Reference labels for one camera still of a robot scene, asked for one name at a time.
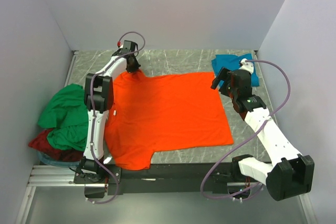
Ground orange t-shirt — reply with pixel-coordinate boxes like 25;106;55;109
104;71;234;170

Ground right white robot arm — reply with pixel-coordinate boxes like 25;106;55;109
211;67;314;201

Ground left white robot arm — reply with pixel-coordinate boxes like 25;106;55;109
74;40;140;184

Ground folded blue t-shirt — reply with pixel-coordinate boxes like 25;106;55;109
211;53;259;87

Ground green t-shirt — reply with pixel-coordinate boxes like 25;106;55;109
38;84;89;152

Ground dark red t-shirt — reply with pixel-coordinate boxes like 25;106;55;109
28;129;75;157

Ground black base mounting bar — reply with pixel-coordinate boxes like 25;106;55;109
73;163;264;199

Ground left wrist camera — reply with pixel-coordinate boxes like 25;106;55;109
117;41;124;50

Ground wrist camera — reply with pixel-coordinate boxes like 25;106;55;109
117;41;124;50
239;58;254;74

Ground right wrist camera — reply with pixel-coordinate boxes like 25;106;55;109
239;58;254;74

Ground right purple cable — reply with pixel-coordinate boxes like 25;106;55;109
199;59;291;201

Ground purple cable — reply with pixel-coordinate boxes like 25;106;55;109
86;31;146;205
199;59;291;201

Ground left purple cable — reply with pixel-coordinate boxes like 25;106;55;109
86;31;146;205

